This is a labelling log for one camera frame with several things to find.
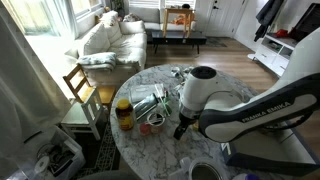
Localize black coffee table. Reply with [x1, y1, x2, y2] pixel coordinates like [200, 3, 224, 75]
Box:
[151, 31, 207, 53]

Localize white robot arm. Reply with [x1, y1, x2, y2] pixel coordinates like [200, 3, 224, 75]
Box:
[174, 28, 320, 142]

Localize wooden chair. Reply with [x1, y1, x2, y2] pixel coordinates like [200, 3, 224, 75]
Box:
[63, 65, 116, 106]

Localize amber jar yellow lid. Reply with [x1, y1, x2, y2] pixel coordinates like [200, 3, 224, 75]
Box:
[115, 98, 134, 131]

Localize clear plastic bag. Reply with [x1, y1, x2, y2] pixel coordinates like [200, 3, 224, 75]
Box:
[130, 83, 164, 103]

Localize white sofa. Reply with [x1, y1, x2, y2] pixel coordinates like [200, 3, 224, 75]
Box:
[64, 6, 198, 88]

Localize red small cup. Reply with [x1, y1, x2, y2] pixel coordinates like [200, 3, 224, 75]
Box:
[139, 123, 151, 136]

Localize dark blue cardboard box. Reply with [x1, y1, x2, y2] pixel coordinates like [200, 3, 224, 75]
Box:
[221, 130, 320, 176]

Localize white small chair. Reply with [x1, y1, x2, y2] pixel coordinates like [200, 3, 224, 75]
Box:
[61, 88, 104, 141]

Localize crumpled grey white cloth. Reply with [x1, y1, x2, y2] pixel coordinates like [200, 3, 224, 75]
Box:
[171, 66, 193, 90]

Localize white bottle blue cap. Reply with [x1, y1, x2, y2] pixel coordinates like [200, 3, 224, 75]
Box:
[232, 173, 259, 180]

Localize folded grey blanket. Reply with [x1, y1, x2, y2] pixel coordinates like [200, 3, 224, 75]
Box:
[77, 52, 116, 71]

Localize clear tape roll cup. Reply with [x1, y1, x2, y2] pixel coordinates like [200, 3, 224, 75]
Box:
[147, 113, 165, 134]

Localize hanging dark jacket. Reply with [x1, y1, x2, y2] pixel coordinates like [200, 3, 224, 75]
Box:
[254, 0, 284, 41]

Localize clear plastic storage bin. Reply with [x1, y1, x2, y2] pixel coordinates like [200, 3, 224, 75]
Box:
[14, 126, 86, 180]

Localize wooden stool on table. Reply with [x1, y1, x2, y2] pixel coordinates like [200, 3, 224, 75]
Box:
[162, 8, 193, 37]

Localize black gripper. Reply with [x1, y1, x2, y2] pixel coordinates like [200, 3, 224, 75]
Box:
[173, 113, 196, 140]

